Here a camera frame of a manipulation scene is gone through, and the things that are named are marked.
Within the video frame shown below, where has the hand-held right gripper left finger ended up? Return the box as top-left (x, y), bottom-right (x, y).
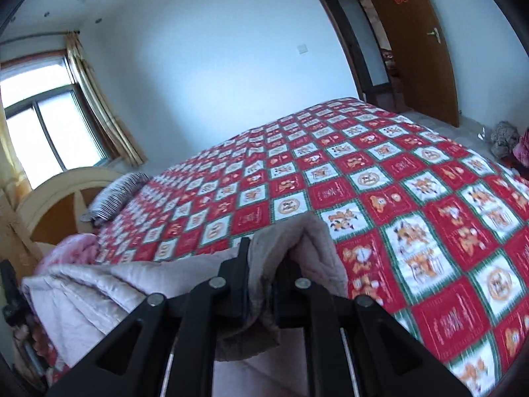
top-left (45, 237), bottom-right (251, 397)

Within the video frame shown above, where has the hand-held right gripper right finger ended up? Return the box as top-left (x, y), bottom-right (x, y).
top-left (273, 262), bottom-right (472, 397)

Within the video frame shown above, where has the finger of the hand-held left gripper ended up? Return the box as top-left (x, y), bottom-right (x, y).
top-left (0, 260), bottom-right (31, 328)

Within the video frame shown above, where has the light grey quilted jacket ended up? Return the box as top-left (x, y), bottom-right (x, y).
top-left (20, 211), bottom-right (350, 397)

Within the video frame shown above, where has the pink folded quilt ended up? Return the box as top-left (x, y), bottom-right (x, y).
top-left (35, 234), bottom-right (99, 276)

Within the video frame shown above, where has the cream wooden headboard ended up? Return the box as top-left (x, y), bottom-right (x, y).
top-left (17, 166), bottom-right (125, 258)

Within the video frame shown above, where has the beige curtain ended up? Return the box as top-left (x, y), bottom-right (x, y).
top-left (64, 33), bottom-right (148, 167)
top-left (0, 108), bottom-right (47, 274)

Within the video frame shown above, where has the striped pillow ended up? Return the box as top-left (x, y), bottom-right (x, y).
top-left (80, 172), bottom-right (152, 226)

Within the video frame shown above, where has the bed with red patterned sheet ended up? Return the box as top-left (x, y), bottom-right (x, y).
top-left (12, 97), bottom-right (529, 397)

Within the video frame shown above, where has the window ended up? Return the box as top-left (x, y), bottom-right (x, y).
top-left (0, 56), bottom-right (113, 191)

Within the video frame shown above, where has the curtain rod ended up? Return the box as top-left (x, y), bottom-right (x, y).
top-left (0, 29), bottom-right (82, 47)

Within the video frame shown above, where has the brown wooden door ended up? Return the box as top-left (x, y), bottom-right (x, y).
top-left (357, 0), bottom-right (461, 128)

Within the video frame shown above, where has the grey cloth pile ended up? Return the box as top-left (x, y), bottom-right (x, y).
top-left (489, 121), bottom-right (521, 158)

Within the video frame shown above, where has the pink cloth pile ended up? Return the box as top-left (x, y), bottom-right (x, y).
top-left (510, 127), bottom-right (529, 175)

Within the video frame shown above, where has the dark wooden door frame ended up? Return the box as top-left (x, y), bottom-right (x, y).
top-left (300, 0), bottom-right (398, 111)

